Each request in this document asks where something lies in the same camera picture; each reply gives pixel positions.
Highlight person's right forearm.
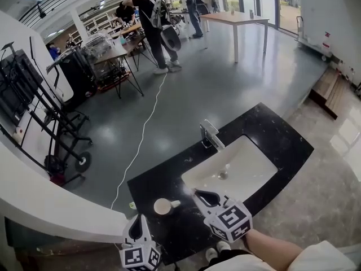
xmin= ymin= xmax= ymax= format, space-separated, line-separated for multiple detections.
xmin=243 ymin=229 xmax=307 ymax=268

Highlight black marble vanity counter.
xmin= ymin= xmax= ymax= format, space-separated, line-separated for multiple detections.
xmin=127 ymin=102 xmax=315 ymax=266

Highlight chrome faucet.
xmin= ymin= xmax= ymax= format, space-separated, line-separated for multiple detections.
xmin=199 ymin=119 xmax=226 ymax=152

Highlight person's black trousers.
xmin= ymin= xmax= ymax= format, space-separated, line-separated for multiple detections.
xmin=199 ymin=249 xmax=252 ymax=271

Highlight dark cluttered table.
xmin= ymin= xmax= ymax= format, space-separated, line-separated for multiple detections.
xmin=92 ymin=32 xmax=159 ymax=100

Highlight person's white left shoe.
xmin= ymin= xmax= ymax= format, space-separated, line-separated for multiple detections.
xmin=205 ymin=247 xmax=219 ymax=261

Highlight black cart with white panel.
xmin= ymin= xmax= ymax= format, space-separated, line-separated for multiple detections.
xmin=46 ymin=45 xmax=99 ymax=113

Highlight white container with red label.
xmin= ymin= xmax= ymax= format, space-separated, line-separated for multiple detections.
xmin=321 ymin=31 xmax=332 ymax=50

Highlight person's white shirt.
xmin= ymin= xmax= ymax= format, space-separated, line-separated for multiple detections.
xmin=202 ymin=240 xmax=356 ymax=271

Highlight wooden table with white legs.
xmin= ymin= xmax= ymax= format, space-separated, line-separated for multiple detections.
xmin=199 ymin=11 xmax=270 ymax=64

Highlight wooden steps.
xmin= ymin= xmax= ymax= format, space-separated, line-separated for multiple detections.
xmin=309 ymin=66 xmax=354 ymax=120

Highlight black wheeled equipment stand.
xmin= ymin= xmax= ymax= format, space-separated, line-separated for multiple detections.
xmin=0 ymin=41 xmax=94 ymax=186

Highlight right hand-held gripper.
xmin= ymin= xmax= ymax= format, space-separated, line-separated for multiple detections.
xmin=193 ymin=189 xmax=253 ymax=244

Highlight white mug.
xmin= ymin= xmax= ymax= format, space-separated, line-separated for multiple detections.
xmin=153 ymin=198 xmax=181 ymax=216

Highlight white sink basin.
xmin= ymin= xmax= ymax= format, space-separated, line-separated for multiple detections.
xmin=181 ymin=134 xmax=279 ymax=204

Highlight glass entrance doors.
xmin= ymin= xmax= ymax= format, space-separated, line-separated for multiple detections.
xmin=219 ymin=0 xmax=303 ymax=37

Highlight white storage shelves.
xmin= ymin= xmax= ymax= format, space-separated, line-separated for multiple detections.
xmin=69 ymin=11 xmax=120 ymax=43

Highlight white curved ledge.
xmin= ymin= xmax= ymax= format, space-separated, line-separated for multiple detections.
xmin=0 ymin=139 xmax=128 ymax=244

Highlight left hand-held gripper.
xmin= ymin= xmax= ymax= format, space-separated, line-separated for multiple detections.
xmin=118 ymin=214 xmax=162 ymax=271

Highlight metal platform cart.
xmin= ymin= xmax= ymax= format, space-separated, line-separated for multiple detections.
xmin=294 ymin=15 xmax=334 ymax=62

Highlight white floor cable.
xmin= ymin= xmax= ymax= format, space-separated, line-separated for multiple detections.
xmin=110 ymin=71 xmax=169 ymax=210

